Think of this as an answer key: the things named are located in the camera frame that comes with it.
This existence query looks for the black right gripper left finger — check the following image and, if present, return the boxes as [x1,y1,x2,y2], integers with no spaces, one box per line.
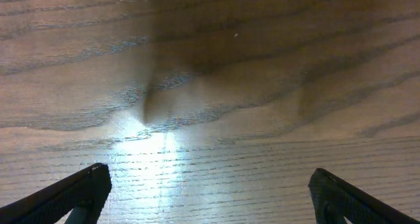
[1,163,112,224]

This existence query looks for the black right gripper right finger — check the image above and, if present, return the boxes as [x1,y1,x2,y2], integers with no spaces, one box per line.
[308,168,419,224]

